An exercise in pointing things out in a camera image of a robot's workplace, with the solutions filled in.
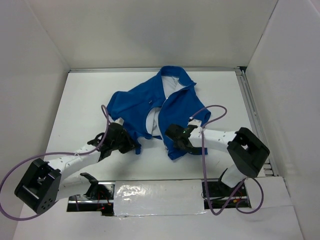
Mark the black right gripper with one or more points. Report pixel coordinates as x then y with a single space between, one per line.
195 150

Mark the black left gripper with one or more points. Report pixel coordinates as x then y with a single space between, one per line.
130 143

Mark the blue jacket white lining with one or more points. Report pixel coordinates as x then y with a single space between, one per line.
151 107

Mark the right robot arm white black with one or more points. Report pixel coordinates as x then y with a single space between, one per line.
247 151

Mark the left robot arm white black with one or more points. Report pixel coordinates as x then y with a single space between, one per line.
45 182

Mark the white glossy taped sheet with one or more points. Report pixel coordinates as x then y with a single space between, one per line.
158 198

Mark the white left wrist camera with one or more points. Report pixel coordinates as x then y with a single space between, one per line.
120 121

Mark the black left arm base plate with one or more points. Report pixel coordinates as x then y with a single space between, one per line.
102 195

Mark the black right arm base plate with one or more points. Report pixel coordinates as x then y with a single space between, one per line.
219 194

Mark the aluminium frame rail back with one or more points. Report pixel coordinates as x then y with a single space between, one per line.
153 69

